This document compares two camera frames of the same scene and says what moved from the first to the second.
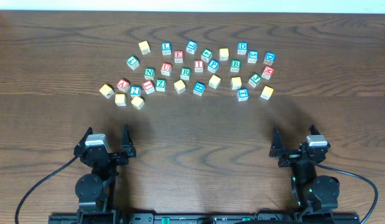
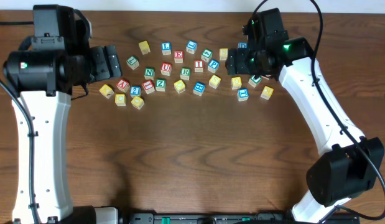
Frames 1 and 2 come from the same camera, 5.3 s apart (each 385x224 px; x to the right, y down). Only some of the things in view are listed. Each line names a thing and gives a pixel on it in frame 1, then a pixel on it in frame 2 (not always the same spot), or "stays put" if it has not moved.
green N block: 149,73 stays put
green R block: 185,73 stays put
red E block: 178,56 stays put
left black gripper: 108,157 to 99,63
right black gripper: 295,156 to 242,62
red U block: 165,69 stays put
